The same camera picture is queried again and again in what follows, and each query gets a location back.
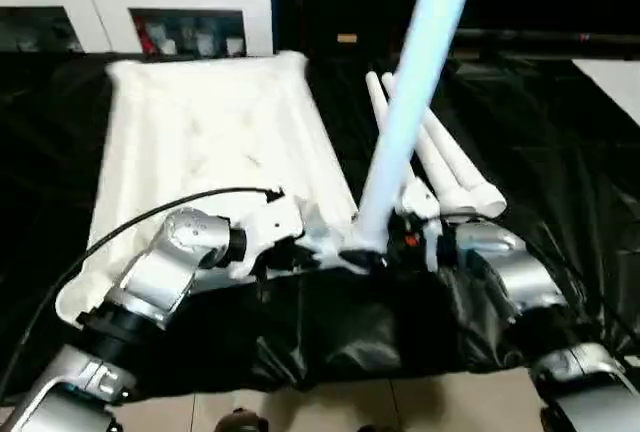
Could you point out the small tan block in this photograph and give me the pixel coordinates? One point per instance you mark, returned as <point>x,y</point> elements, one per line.
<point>346,38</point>

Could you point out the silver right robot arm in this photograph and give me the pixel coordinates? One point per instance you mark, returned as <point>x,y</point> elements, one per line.
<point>525,277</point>

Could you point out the white plastic table leg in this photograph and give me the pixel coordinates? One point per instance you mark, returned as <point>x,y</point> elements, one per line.
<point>375,87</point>
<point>420,77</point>
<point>475,187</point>
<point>450,172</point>

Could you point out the red packet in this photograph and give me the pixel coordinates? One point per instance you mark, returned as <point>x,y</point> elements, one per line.
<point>145,36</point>

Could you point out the white jar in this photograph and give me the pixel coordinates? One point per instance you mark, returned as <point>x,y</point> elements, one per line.
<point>203,43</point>
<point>233,45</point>
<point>168,45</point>

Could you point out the long black bar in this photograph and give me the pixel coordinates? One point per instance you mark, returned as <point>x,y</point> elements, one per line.
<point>550,36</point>

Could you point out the white flat board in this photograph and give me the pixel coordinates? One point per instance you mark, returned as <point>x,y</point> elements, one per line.
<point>615,87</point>

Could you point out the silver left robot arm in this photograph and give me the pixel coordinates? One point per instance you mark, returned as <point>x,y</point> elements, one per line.
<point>160,272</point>

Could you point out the black mat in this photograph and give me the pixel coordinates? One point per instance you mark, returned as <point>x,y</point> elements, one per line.
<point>375,327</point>

